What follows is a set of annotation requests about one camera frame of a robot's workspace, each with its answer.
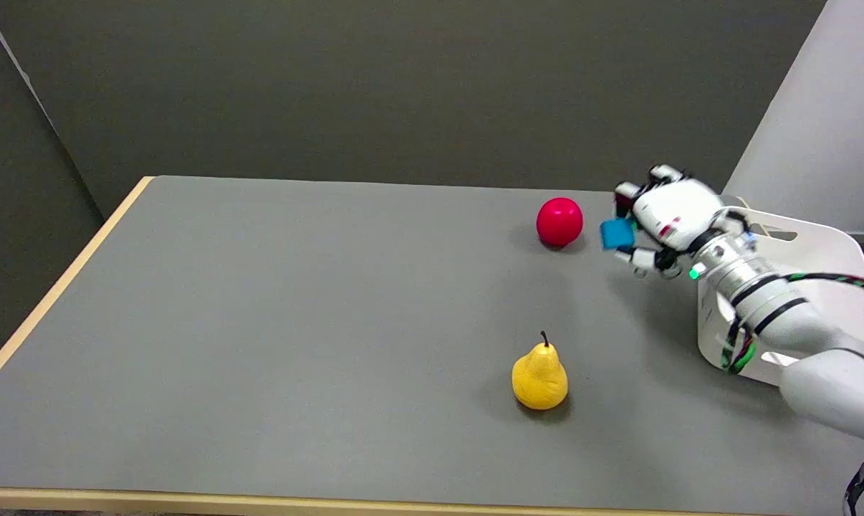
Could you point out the blue cube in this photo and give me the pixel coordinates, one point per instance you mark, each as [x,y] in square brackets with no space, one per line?
[617,233]

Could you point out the yellow pear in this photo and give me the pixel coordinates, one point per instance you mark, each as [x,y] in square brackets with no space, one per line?
[540,378]

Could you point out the red apple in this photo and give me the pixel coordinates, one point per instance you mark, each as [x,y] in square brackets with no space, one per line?
[559,222]

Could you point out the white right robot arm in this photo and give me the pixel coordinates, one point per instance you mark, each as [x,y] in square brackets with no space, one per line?
[790,322]

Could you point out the white plastic box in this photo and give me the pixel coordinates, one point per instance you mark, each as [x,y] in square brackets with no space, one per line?
[819,272]

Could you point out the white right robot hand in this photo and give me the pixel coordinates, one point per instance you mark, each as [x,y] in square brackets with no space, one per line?
[675,211]

